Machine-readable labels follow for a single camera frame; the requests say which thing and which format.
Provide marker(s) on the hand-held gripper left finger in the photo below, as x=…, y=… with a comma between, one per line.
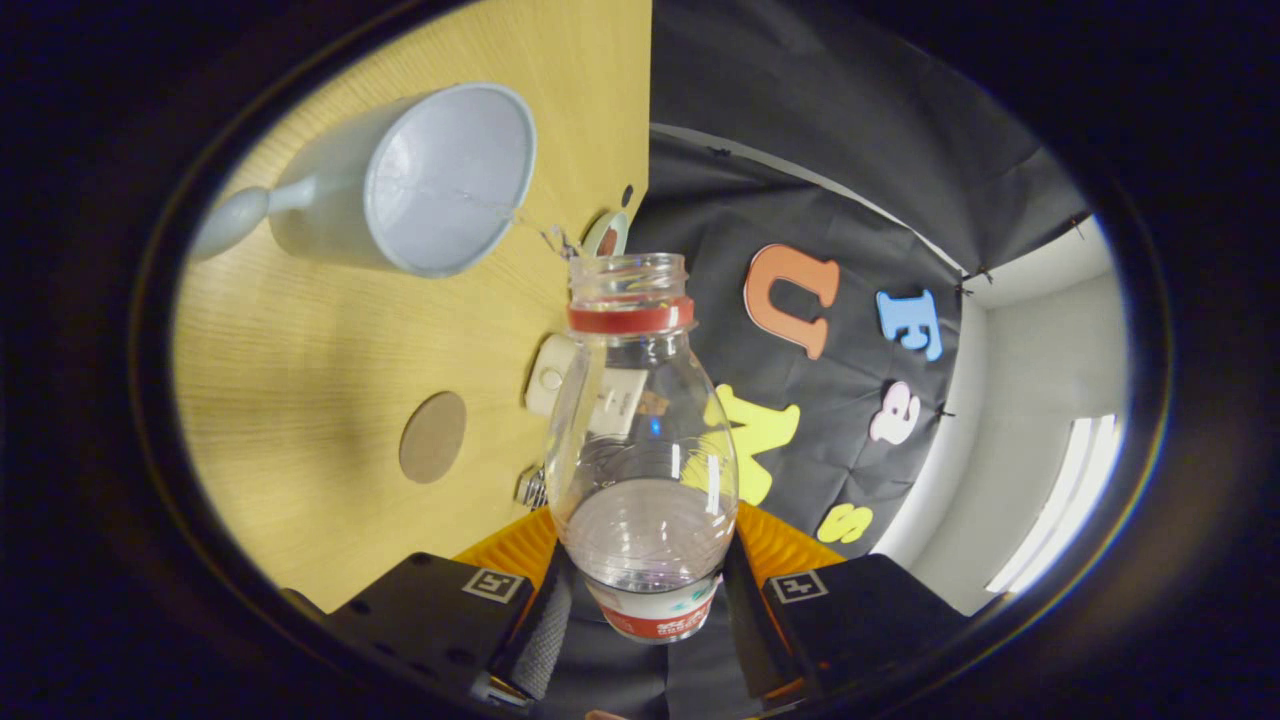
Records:
x=545, y=630

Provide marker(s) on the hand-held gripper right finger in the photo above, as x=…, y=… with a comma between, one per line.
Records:
x=760, y=640

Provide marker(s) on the clear juice bottle red collar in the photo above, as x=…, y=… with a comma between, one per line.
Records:
x=645, y=560

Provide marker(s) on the pale blue cup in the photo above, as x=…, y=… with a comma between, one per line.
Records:
x=450, y=180

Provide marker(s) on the white box appliance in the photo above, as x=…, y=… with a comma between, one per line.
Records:
x=545, y=375

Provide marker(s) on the long ceiling light panel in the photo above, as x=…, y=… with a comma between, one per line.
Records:
x=1060, y=500

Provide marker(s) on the wooden table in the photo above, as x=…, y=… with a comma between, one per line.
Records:
x=300, y=350

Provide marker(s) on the brown sausage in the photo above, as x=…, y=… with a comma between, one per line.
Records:
x=607, y=242

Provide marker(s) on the pale green plate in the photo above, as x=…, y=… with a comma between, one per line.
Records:
x=620, y=224

